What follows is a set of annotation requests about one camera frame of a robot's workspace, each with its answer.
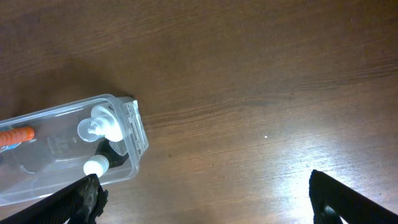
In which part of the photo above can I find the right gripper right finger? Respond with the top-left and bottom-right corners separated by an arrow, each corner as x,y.
309,170 -> 397,224

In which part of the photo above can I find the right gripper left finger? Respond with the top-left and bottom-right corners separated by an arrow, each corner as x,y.
1,174 -> 108,224

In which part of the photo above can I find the dark bottle white cap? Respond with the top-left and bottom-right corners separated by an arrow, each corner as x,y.
83,139 -> 129,177

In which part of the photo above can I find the white spray bottle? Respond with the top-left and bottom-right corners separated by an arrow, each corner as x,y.
77,103 -> 127,156

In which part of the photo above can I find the orange effervescent tablet tube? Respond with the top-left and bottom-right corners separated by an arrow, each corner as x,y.
1,127 -> 35,151

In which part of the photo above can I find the clear plastic container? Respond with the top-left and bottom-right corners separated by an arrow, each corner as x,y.
1,94 -> 149,206

